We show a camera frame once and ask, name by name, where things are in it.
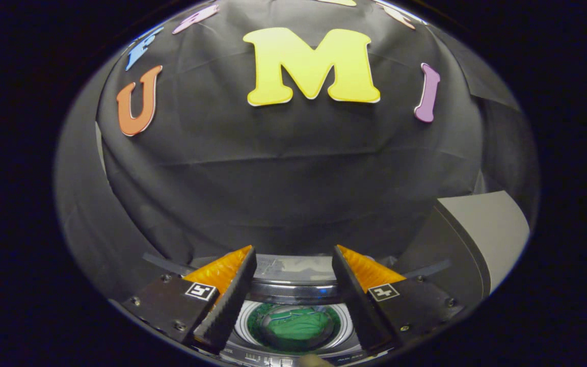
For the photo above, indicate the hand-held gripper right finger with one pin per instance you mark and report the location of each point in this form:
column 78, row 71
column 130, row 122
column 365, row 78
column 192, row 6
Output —
column 357, row 300

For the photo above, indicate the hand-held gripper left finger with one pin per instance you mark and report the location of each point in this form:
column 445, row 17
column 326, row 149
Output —
column 230, row 300

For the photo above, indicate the green polo shirt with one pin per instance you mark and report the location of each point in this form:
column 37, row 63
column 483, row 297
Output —
column 301, row 326

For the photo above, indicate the grey washing machine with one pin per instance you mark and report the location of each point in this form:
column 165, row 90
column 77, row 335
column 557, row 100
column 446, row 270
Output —
column 293, row 351

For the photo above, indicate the beige cabinet with grey top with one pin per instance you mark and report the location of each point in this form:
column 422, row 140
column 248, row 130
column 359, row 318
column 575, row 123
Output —
column 492, row 229

